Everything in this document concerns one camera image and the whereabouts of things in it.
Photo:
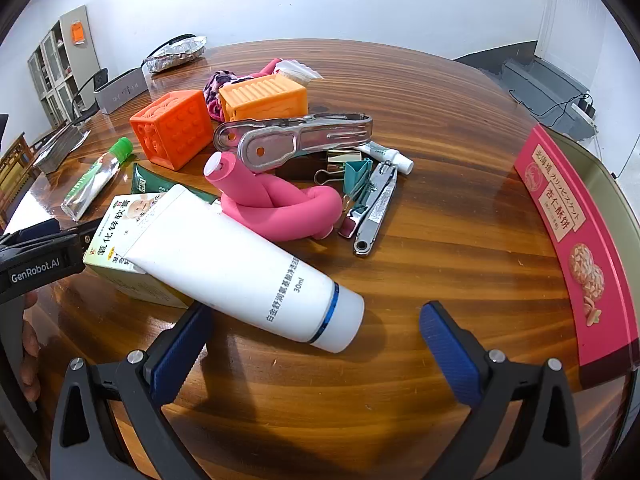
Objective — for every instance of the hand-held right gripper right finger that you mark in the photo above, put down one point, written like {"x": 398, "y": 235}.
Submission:
{"x": 450, "y": 350}

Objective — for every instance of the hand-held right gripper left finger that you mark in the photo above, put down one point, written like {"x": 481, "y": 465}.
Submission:
{"x": 175, "y": 360}

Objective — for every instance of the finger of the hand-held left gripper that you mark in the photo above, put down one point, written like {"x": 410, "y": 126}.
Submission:
{"x": 27, "y": 234}
{"x": 45, "y": 267}

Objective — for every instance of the white green medicine box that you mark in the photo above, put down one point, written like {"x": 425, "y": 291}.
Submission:
{"x": 112, "y": 240}

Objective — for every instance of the clear tube with green cap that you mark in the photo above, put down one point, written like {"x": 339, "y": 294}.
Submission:
{"x": 92, "y": 180}

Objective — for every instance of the large white cream tube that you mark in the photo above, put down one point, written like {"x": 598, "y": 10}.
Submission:
{"x": 250, "y": 270}

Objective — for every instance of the dark green tube gold cap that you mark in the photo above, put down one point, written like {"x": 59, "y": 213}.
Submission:
{"x": 150, "y": 180}

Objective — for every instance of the metal nail clipper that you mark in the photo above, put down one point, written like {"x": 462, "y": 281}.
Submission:
{"x": 377, "y": 205}

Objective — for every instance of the pink tin container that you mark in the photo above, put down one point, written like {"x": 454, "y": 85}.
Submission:
{"x": 565, "y": 220}

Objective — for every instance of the knotted pink foam rod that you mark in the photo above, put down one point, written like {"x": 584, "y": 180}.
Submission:
{"x": 280, "y": 215}

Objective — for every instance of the orange rubber cube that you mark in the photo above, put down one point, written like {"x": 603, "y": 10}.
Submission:
{"x": 170, "y": 125}

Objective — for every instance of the teal binder clip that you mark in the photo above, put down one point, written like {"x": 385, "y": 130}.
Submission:
{"x": 357, "y": 172}

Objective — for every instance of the small green white toothpaste tube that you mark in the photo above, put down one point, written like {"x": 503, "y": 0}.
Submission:
{"x": 387, "y": 154}

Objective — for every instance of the brown and gold lipstick tube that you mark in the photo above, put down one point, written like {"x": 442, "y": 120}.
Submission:
{"x": 302, "y": 167}

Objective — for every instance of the pink leopard plush earmuffs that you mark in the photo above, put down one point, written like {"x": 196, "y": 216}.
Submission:
{"x": 220, "y": 85}

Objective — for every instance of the orange ribbed block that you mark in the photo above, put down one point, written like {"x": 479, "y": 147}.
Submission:
{"x": 260, "y": 97}

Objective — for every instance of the pink plastic loop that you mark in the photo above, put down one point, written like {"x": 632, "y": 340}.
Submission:
{"x": 272, "y": 66}

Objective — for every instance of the person's left hand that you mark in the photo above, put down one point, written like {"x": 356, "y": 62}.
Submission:
{"x": 30, "y": 345}

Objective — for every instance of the wooden chair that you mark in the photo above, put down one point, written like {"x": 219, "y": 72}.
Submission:
{"x": 15, "y": 160}

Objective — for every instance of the grey document stack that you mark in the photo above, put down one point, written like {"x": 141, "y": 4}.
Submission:
{"x": 60, "y": 147}

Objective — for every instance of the grey glass-door cabinet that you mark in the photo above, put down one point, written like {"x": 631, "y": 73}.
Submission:
{"x": 50, "y": 75}

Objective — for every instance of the grey rectangular box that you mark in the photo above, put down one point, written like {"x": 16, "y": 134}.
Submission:
{"x": 120, "y": 92}

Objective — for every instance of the black chair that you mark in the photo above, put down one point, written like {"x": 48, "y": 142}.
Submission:
{"x": 172, "y": 38}
{"x": 97, "y": 80}

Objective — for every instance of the orange paper note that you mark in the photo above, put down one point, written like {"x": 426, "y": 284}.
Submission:
{"x": 78, "y": 32}

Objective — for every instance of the foil-wrapped tray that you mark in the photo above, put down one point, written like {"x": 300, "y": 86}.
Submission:
{"x": 175, "y": 55}

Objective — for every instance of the white power strip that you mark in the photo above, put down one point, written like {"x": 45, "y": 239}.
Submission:
{"x": 587, "y": 109}

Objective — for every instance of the grey stairs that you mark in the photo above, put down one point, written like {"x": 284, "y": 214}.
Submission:
{"x": 530, "y": 80}

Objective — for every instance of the white door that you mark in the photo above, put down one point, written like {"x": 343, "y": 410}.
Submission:
{"x": 570, "y": 15}

